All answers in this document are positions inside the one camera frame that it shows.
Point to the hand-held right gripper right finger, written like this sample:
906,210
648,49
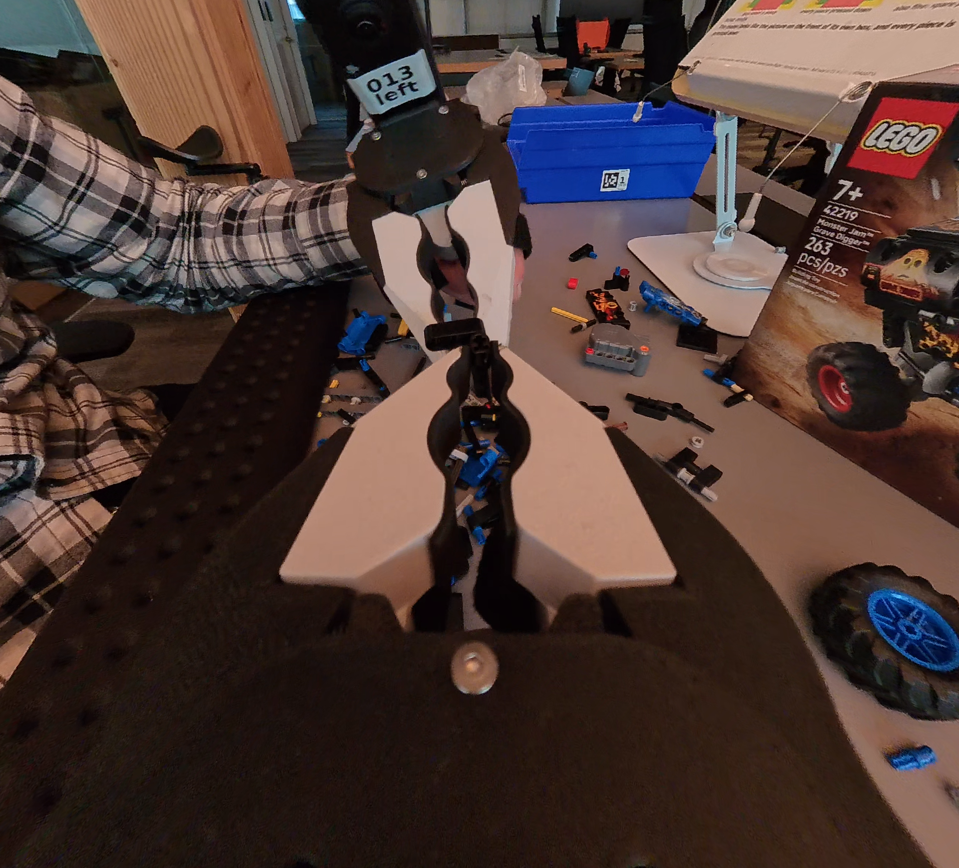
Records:
592,509

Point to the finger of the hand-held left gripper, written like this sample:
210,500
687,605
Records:
402,269
490,254

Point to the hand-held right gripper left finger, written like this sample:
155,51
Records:
375,509

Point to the small blue toy connector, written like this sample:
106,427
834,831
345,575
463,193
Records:
480,467

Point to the grey toy pull-back motor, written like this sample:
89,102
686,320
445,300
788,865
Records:
616,353

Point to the background wooden desk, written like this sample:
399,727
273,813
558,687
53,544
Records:
480,59

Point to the grey desk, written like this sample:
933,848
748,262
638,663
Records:
779,509

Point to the blue toy scoop piece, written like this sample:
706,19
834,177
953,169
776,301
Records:
360,333

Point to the small black toy connector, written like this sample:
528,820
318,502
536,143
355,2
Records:
582,252

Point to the yellow toy axle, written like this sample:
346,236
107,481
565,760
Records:
570,315

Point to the black white toy pin cluster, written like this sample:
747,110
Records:
693,471

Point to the grey axle tan connectors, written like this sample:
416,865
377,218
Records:
342,401

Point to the black beam blue pins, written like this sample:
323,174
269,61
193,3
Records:
367,377

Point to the black toy rod piece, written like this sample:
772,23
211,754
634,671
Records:
667,411

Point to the black panel flame sticker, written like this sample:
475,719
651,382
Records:
606,306

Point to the black toy piece red pin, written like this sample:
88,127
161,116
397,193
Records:
618,276

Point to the blue plastic bin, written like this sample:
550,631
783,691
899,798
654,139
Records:
600,149

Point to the clear plastic bag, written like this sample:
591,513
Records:
502,86

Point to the black perforated board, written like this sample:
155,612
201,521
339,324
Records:
195,479

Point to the black blue toy pin piece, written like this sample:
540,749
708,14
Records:
727,381

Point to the small blue toy assembly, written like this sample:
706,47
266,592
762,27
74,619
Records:
670,303

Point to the wooden column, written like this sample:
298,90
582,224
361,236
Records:
165,29

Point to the black grille toy panel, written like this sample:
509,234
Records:
697,336

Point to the black background chair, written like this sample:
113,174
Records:
664,29
188,145

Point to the person's plaid clothed body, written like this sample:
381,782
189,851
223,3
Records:
60,464

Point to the black wheel blue rim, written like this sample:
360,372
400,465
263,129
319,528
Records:
892,636

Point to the monster truck toy set box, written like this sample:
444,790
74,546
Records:
869,314

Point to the small blue toy pin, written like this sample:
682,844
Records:
910,757

